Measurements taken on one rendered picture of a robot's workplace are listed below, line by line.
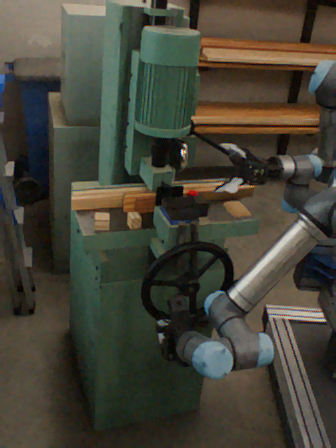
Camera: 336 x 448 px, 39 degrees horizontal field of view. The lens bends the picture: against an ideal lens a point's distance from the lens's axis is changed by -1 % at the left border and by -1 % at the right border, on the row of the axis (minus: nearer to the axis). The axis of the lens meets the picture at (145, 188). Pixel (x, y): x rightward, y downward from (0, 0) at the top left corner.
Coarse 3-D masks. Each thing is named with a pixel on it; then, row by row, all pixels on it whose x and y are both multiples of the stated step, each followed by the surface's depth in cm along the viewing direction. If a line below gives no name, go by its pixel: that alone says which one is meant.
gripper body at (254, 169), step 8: (240, 160) 148; (248, 160) 147; (256, 160) 146; (272, 160) 149; (280, 160) 147; (240, 168) 148; (248, 168) 145; (256, 168) 142; (264, 168) 144; (272, 168) 144; (280, 168) 144; (248, 176) 144; (256, 176) 143; (264, 176) 146; (272, 176) 147; (280, 176) 146; (248, 184) 144; (256, 184) 144; (264, 184) 145
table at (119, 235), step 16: (112, 208) 158; (208, 208) 164; (224, 208) 165; (80, 224) 147; (112, 224) 149; (144, 224) 151; (224, 224) 156; (240, 224) 158; (256, 224) 160; (80, 240) 147; (96, 240) 144; (112, 240) 146; (128, 240) 148; (144, 240) 149; (208, 256) 148
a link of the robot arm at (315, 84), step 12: (324, 60) 152; (324, 72) 149; (312, 84) 153; (324, 84) 150; (324, 96) 153; (324, 108) 159; (324, 120) 162; (324, 132) 166; (324, 144) 170; (324, 156) 174; (324, 168) 177; (324, 180) 181
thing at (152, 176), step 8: (144, 160) 162; (144, 168) 161; (152, 168) 156; (160, 168) 156; (168, 168) 157; (144, 176) 162; (152, 176) 154; (160, 176) 154; (168, 176) 155; (152, 184) 155; (160, 184) 156; (168, 184) 157
